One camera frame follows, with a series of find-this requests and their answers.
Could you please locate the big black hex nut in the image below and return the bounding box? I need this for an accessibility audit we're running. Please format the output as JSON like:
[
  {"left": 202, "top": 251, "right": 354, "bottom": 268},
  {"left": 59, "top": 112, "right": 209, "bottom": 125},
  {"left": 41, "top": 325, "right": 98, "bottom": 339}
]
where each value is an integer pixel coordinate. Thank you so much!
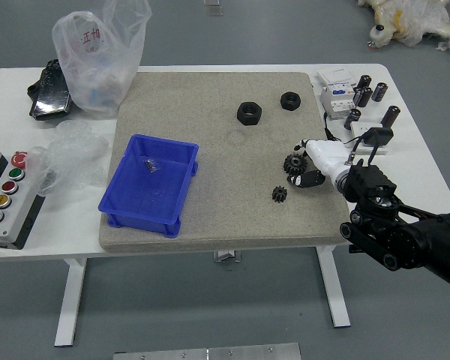
[{"left": 235, "top": 100, "right": 265, "bottom": 127}]

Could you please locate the black plug adapter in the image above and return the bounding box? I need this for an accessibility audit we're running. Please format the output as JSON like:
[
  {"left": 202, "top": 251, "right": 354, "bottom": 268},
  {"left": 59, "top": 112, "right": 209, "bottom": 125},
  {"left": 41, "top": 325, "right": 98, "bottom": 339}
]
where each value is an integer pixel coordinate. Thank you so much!
[{"left": 361, "top": 126, "right": 395, "bottom": 148}]

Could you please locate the blue plastic box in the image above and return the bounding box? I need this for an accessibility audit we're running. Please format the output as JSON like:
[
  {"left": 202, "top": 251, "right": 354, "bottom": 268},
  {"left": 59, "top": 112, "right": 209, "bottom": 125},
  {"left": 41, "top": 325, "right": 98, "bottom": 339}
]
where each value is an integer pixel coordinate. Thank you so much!
[{"left": 98, "top": 133, "right": 200, "bottom": 240}]

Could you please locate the small black gear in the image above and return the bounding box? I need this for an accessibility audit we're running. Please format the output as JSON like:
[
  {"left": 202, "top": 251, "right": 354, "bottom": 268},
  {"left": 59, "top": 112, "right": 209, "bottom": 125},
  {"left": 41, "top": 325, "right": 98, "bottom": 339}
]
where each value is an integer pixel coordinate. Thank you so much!
[{"left": 271, "top": 185, "right": 291, "bottom": 205}]

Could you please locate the small black hex nut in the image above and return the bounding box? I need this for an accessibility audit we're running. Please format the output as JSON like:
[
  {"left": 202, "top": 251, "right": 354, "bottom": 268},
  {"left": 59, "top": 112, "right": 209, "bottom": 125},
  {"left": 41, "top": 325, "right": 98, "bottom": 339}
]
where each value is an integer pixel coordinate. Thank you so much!
[{"left": 280, "top": 91, "right": 302, "bottom": 111}]

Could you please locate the black adapter cord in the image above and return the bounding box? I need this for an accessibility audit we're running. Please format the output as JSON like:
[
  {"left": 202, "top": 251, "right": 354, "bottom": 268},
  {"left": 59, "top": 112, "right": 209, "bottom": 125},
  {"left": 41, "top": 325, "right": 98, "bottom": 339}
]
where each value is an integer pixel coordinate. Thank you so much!
[{"left": 322, "top": 112, "right": 364, "bottom": 148}]

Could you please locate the clear crumpled plastic wrap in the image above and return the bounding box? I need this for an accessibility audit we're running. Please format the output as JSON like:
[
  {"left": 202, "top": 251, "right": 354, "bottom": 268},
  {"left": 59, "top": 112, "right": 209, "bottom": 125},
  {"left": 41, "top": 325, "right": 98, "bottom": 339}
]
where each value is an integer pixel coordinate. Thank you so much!
[{"left": 25, "top": 120, "right": 112, "bottom": 197}]

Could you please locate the grey metal floor plate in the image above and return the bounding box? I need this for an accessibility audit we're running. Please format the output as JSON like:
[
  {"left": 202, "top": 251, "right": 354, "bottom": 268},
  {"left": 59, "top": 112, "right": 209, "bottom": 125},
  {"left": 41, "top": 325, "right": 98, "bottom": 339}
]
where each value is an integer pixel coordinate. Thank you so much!
[{"left": 112, "top": 341, "right": 302, "bottom": 360}]

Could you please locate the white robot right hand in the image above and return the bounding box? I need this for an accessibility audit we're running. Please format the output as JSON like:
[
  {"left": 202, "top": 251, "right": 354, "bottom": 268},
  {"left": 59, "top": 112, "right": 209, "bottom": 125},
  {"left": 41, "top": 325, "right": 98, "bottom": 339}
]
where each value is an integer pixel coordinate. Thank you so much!
[{"left": 289, "top": 138, "right": 356, "bottom": 189}]

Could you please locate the white flat switch box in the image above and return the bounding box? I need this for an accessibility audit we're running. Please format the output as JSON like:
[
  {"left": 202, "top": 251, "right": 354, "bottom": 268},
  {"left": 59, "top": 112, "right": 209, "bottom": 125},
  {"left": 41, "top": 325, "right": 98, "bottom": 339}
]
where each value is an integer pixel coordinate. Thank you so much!
[{"left": 317, "top": 67, "right": 356, "bottom": 88}]

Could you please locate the black glossy plastic package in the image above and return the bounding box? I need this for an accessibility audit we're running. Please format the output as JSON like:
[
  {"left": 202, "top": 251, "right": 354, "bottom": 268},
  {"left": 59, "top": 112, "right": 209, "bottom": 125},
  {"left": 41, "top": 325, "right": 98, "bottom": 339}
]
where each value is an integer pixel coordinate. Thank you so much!
[{"left": 26, "top": 58, "right": 74, "bottom": 122}]

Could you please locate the grey-brown table mat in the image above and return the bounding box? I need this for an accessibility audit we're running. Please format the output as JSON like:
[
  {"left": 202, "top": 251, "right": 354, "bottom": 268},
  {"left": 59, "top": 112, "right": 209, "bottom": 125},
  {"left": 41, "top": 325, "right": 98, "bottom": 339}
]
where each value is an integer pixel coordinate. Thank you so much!
[{"left": 98, "top": 71, "right": 352, "bottom": 253}]

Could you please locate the small metal floor fixture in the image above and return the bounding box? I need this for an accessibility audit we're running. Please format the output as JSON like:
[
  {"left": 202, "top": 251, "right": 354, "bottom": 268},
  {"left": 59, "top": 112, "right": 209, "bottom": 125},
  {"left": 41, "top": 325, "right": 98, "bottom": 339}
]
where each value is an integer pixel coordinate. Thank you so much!
[{"left": 203, "top": 0, "right": 225, "bottom": 17}]

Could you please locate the big black gear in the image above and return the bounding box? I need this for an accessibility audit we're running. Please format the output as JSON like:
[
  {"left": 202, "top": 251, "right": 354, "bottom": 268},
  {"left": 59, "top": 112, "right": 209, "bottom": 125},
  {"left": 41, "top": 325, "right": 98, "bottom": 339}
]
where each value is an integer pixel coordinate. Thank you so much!
[{"left": 283, "top": 152, "right": 311, "bottom": 178}]

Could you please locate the white power socket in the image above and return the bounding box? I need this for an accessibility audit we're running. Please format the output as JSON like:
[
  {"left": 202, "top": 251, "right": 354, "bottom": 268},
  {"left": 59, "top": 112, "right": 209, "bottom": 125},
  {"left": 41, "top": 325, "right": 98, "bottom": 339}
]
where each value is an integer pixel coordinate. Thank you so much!
[{"left": 350, "top": 121, "right": 391, "bottom": 155}]

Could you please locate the white circuit breaker blue label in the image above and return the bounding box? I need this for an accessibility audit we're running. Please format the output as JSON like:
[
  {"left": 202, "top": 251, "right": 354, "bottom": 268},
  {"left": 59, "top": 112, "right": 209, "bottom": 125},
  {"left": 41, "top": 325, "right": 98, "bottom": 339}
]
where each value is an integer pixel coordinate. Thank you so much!
[{"left": 319, "top": 82, "right": 359, "bottom": 122}]

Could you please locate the white table leg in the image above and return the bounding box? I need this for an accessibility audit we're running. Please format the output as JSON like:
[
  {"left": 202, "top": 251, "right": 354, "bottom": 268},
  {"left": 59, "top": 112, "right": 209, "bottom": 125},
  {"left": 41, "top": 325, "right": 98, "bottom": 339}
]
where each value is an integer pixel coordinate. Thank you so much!
[
  {"left": 315, "top": 247, "right": 352, "bottom": 329},
  {"left": 53, "top": 257, "right": 88, "bottom": 348}
]

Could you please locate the white plastic bag red print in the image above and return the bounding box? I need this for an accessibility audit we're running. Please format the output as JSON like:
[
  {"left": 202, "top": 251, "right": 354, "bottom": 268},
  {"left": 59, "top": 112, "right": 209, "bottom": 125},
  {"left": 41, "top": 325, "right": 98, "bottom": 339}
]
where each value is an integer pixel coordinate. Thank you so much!
[{"left": 51, "top": 0, "right": 153, "bottom": 121}]

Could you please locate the plush toy in plastic wrap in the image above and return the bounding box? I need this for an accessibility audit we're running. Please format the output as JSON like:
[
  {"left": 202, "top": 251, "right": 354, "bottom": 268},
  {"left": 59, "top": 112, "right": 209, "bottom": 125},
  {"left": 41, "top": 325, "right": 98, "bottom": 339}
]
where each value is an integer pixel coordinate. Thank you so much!
[{"left": 356, "top": 0, "right": 450, "bottom": 60}]

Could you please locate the metal bracket under table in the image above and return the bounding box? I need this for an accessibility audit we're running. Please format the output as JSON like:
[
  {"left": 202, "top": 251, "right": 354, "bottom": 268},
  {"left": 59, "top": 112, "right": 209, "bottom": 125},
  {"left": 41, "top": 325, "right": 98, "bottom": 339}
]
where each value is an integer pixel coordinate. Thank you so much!
[{"left": 212, "top": 250, "right": 243, "bottom": 264}]

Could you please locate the grey push-button control box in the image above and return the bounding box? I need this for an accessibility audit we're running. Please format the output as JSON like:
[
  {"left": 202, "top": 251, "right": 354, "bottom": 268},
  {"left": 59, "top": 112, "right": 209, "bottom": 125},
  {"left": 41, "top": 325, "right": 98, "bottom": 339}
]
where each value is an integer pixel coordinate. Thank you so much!
[{"left": 0, "top": 144, "right": 47, "bottom": 251}]

